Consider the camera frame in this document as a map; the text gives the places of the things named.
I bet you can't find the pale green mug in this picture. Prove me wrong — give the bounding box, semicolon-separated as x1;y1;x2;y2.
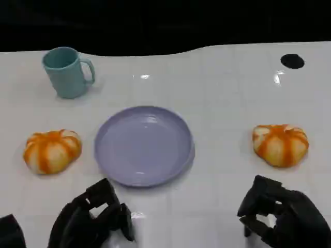
42;46;96;99

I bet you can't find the black table cable grommet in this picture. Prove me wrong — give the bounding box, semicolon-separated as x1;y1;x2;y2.
280;53;305;70

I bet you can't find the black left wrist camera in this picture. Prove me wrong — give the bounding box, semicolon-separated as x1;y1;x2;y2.
0;213;26;248

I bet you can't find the lilac plate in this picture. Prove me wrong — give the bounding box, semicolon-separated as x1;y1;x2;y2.
94;105;195;189

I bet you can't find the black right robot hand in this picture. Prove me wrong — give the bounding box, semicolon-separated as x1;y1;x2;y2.
237;175;331;248

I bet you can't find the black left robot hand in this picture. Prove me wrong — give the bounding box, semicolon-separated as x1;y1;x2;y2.
48;177;136;248

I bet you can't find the orange and white bread roll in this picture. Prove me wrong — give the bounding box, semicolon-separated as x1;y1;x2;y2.
23;129;83;175
252;124;310;168

